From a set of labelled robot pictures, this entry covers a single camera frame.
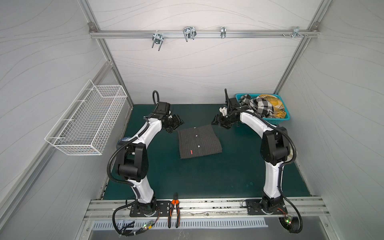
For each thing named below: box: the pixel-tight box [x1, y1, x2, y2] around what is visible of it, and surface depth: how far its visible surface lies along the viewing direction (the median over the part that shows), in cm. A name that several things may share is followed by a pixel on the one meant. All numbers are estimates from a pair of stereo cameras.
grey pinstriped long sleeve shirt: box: [178, 124, 223, 159], surface depth 95 cm
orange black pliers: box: [168, 192, 180, 229], surface depth 75 cm
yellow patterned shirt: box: [259, 94, 287, 119], surface depth 106 cm
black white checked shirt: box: [239, 94, 274, 118], surface depth 105 cm
